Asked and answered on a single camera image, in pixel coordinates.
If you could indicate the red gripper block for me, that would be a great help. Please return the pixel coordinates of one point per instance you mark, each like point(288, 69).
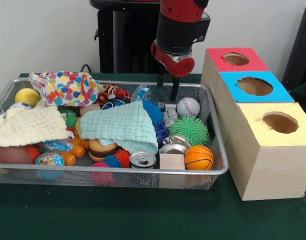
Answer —
point(180, 67)

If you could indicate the clear crinkled plastic packet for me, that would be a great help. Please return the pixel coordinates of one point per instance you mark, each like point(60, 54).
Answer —
point(141, 91)

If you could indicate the mint waffle cloth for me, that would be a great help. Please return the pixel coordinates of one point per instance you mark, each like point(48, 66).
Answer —
point(117, 125)

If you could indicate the polka-dot cloth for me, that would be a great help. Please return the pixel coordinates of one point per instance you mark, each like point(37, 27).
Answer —
point(68, 87)

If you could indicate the cream waffle cloth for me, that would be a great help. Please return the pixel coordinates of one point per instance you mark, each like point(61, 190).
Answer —
point(28, 125)

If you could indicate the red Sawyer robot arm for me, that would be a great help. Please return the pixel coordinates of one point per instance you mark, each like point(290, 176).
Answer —
point(180, 30)

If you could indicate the silver mesh bin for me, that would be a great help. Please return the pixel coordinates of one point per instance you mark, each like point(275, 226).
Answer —
point(217, 150)

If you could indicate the wooden box with three holes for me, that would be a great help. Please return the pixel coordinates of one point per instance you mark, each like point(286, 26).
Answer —
point(272, 170)

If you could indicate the blue spiky ball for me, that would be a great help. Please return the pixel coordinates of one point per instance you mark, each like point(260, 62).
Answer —
point(152, 111)

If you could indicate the white toy baseball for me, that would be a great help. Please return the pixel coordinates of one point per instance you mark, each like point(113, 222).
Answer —
point(188, 107)

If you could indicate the large green spiky ball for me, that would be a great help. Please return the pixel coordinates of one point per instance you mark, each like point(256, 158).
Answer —
point(189, 128)

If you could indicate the wooden block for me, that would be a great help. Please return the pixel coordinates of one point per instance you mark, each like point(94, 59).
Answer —
point(172, 162)

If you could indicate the silver can with pull tab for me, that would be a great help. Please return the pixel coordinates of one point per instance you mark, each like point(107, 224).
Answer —
point(142, 160)

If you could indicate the orange toy basketball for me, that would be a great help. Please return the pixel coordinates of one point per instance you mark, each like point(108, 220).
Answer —
point(199, 157)

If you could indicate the dark green table cloth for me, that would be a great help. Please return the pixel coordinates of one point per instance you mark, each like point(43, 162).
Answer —
point(303, 92)
point(142, 215)

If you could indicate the yellow ball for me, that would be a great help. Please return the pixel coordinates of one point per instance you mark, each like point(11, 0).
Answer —
point(26, 96)

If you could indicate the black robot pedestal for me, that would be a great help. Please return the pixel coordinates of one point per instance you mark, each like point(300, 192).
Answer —
point(127, 37)

